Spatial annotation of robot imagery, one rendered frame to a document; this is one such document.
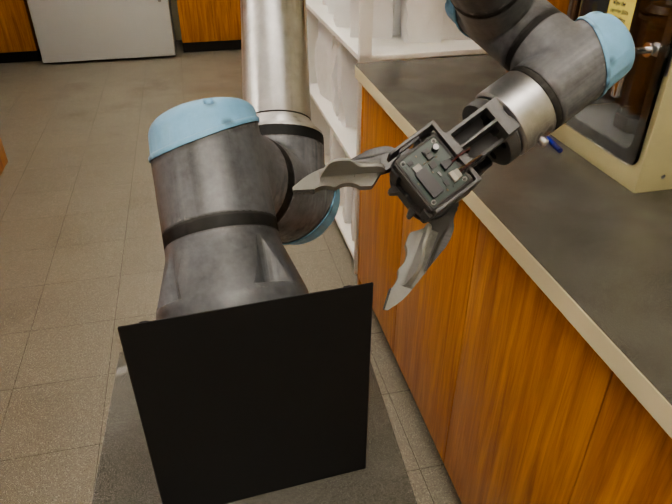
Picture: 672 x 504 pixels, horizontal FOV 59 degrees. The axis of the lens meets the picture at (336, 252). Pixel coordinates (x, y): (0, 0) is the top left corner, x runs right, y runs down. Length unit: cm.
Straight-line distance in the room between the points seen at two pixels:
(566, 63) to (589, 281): 45
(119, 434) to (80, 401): 145
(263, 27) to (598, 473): 81
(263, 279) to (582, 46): 37
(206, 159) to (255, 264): 11
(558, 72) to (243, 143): 31
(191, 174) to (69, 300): 210
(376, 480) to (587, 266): 53
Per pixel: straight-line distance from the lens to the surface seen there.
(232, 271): 54
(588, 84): 64
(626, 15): 130
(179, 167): 59
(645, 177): 130
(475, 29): 66
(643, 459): 96
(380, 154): 61
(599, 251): 108
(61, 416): 216
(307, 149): 72
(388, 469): 67
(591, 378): 101
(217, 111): 61
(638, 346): 90
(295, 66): 77
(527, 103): 61
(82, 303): 262
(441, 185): 55
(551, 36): 65
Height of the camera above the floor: 147
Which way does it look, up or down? 33 degrees down
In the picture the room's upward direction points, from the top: straight up
